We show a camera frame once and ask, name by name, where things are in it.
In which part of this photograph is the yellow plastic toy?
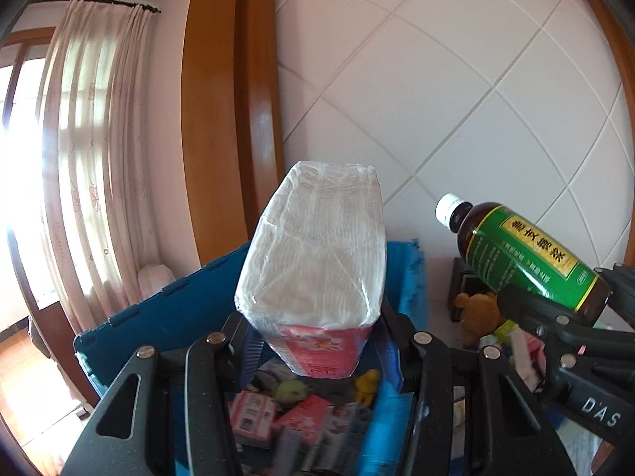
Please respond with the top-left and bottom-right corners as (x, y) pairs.
(354, 369), (382, 407)

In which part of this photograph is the pink white tissue pack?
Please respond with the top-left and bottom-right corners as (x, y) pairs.
(235, 161), (387, 379)

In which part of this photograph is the green round plush in crate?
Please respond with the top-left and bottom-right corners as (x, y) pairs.
(271, 379), (310, 406)

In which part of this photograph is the white plastic bag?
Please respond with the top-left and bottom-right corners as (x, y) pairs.
(138, 264), (175, 300)

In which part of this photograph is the blue plastic storage crate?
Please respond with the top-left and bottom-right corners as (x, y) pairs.
(74, 241), (425, 475)

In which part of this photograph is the sheer pink curtain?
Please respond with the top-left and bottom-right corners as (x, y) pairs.
(37, 0), (159, 333)

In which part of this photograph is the black box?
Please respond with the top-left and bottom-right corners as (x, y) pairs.
(446, 257), (492, 322)

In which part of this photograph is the green label brown bottle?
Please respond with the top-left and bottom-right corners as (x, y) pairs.
(435, 194), (610, 326)

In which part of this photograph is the wooden door frame left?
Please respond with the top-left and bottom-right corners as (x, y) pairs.
(181, 0), (285, 263)

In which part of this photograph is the red white medicine box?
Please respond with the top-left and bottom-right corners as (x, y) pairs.
(229, 390), (275, 448)

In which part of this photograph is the brown teddy bear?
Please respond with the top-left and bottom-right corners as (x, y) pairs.
(454, 292), (506, 348)

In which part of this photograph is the pink tissue pack in crate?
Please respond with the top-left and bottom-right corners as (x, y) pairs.
(275, 395), (331, 445)

